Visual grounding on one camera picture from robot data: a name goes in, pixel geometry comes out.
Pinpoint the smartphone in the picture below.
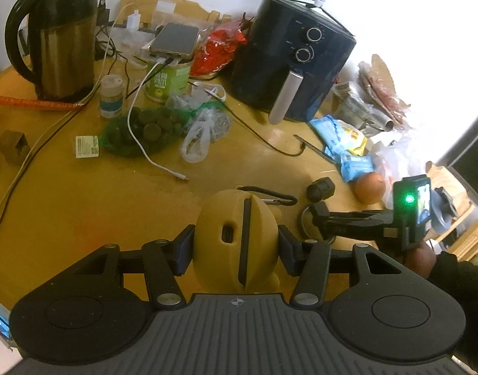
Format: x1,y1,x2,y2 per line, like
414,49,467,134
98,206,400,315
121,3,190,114
149,23,200,58

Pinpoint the foil roll bundle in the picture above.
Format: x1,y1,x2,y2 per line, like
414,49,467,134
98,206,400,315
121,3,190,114
332,81,395,132

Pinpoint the black pen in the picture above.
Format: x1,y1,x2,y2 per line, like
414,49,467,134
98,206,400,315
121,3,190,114
293,135,336,165

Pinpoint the paper label tag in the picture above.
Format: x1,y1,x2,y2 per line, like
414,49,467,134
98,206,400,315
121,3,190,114
75,136,100,159

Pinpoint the black carabiner clip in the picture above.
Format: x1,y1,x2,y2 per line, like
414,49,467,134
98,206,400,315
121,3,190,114
236,185,298,207

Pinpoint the blue snack packet lower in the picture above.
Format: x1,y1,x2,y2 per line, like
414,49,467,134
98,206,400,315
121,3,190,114
340,152,375,183

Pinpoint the blue snack packet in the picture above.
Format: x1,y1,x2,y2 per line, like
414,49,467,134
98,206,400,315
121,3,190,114
308,115,350,164
340,152,375,183

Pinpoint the red snack bag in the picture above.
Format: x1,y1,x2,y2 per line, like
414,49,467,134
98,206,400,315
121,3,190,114
190,19,247,79

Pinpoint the green tin can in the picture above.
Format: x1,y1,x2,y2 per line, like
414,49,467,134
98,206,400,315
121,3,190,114
145,61,193,103

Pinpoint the black cylindrical adapter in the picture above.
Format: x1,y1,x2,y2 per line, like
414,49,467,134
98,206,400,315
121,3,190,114
306,177,335,203

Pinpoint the yellow snack packet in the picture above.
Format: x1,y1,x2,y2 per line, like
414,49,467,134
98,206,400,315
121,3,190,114
336,119,367,156

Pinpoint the green net bag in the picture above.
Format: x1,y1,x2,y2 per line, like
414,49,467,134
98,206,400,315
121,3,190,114
99,107,184,158

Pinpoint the steel electric kettle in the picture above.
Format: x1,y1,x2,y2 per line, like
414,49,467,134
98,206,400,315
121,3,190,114
5,0,98,103

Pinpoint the white charger plug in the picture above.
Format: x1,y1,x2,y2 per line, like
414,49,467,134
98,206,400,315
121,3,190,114
126,9,141,31

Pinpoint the blue snack packet upper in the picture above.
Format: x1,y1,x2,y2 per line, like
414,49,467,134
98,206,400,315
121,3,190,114
308,115,350,164

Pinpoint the clear plastic bag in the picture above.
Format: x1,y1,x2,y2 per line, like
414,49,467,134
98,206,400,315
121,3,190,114
370,136,427,210

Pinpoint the orange ruler strip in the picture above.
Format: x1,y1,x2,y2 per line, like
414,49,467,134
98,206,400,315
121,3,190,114
0,95,84,111

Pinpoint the white plastic clip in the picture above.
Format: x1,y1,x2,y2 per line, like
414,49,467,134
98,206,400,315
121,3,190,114
189,80,227,103

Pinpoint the packaged sliced meat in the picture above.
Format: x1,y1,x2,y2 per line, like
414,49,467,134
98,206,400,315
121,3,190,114
358,53,411,130

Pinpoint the dark blue air fryer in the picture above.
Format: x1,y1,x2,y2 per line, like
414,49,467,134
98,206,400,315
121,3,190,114
230,0,356,124

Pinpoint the white usb cable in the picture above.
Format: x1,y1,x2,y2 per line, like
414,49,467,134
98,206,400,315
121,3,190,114
91,3,189,181

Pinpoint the orange fruit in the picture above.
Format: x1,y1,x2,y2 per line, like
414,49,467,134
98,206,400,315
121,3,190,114
354,172,385,205

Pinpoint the small brown box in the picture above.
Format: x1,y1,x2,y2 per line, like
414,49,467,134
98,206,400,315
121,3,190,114
0,130,30,166

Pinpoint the black cable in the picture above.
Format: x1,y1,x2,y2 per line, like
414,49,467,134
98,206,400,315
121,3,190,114
187,80,307,157

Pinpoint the small spice jar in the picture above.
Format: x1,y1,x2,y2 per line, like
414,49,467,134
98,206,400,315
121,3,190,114
100,75,123,118

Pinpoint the right hand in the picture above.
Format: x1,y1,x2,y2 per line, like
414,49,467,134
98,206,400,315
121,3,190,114
403,242,436,278

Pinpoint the bag of steel scourers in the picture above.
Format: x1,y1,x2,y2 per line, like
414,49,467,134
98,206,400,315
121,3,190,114
165,94,232,163

